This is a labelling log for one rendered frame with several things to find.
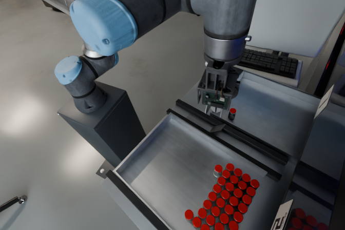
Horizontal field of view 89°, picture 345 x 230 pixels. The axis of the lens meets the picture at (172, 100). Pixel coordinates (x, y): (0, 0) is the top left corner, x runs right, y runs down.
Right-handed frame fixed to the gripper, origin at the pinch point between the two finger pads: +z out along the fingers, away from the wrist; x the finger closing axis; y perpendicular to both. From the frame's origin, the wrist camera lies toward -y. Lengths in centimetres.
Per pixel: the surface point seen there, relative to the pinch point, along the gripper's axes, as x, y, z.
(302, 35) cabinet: 27, -62, 10
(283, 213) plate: 16.7, 20.9, -1.0
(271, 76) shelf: 18, -42, 21
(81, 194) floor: -87, 35, 101
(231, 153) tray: 6.9, 6.8, 11.5
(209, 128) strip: -1.7, -0.7, 13.5
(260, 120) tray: 13.9, -9.3, 13.5
